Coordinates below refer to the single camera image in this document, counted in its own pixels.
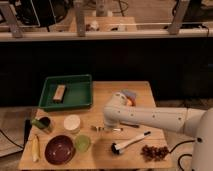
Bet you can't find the brown dried grape bunch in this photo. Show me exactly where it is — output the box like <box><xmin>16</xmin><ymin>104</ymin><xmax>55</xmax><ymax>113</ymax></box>
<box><xmin>141</xmin><ymin>145</ymin><xmax>169</xmax><ymax>162</ymax></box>

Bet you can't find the metal rail frame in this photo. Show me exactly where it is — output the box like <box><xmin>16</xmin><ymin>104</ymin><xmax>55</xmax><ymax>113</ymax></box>
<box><xmin>0</xmin><ymin>0</ymin><xmax>213</xmax><ymax>42</ymax></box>

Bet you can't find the light green cup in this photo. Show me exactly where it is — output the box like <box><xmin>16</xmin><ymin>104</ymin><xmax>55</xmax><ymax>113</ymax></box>
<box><xmin>74</xmin><ymin>135</ymin><xmax>91</xmax><ymax>152</ymax></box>

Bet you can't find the white round lid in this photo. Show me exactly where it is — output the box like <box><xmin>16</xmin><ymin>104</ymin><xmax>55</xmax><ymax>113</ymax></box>
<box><xmin>63</xmin><ymin>115</ymin><xmax>81</xmax><ymax>133</ymax></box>

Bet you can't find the wooden block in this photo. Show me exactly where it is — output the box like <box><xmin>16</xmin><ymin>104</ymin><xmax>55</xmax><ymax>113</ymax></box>
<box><xmin>53</xmin><ymin>85</ymin><xmax>66</xmax><ymax>102</ymax></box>

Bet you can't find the blue cloth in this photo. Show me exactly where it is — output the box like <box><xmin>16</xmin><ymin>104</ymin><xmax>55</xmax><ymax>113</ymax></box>
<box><xmin>122</xmin><ymin>90</ymin><xmax>136</xmax><ymax>106</ymax></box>

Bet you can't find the dark red bowl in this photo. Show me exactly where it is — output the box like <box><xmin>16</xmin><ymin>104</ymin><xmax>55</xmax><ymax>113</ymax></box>
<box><xmin>44</xmin><ymin>135</ymin><xmax>75</xmax><ymax>165</ymax></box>

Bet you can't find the white black brush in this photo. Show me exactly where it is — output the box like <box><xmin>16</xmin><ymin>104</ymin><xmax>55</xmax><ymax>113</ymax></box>
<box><xmin>111</xmin><ymin>131</ymin><xmax>151</xmax><ymax>155</ymax></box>

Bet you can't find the black cable on floor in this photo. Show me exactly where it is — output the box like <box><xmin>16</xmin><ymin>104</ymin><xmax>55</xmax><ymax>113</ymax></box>
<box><xmin>168</xmin><ymin>139</ymin><xmax>198</xmax><ymax>171</ymax></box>

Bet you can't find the black equipment case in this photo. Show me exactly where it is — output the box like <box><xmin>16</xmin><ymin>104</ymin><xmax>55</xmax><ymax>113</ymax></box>
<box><xmin>9</xmin><ymin>0</ymin><xmax>68</xmax><ymax>27</ymax></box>

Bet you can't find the green plastic tray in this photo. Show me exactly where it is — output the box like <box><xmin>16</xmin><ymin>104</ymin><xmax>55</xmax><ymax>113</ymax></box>
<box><xmin>39</xmin><ymin>74</ymin><xmax>93</xmax><ymax>111</ymax></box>

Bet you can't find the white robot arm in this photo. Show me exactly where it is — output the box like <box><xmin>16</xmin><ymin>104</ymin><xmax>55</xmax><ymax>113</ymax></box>
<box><xmin>103</xmin><ymin>92</ymin><xmax>213</xmax><ymax>171</ymax></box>

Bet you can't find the yellow corn cob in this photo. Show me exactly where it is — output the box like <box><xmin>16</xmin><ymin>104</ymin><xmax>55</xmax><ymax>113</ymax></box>
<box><xmin>31</xmin><ymin>135</ymin><xmax>40</xmax><ymax>162</ymax></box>

